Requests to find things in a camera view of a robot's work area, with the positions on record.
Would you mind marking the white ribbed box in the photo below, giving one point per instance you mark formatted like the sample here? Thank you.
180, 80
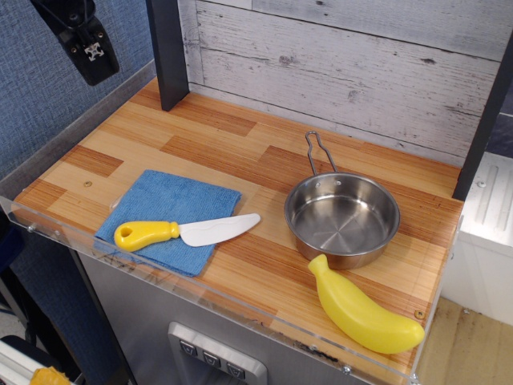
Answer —
479, 273

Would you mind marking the yellow plastic toy banana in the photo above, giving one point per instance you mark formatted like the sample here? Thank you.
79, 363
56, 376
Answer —
358, 316

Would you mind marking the small stainless steel pan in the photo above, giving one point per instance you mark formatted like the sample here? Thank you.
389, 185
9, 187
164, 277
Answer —
349, 218

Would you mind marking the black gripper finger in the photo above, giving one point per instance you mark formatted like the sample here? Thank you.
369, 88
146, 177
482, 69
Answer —
82, 37

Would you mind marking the toy knife yellow handle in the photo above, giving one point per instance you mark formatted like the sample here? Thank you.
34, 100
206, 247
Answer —
135, 235

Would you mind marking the blue folded cloth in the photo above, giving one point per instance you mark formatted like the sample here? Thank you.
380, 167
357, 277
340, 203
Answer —
158, 196

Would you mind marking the yellow tape wrapped object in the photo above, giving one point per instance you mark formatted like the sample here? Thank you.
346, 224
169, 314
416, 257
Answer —
48, 376

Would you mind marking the silver button control panel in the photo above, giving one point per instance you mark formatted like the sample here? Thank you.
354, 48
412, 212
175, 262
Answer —
201, 359

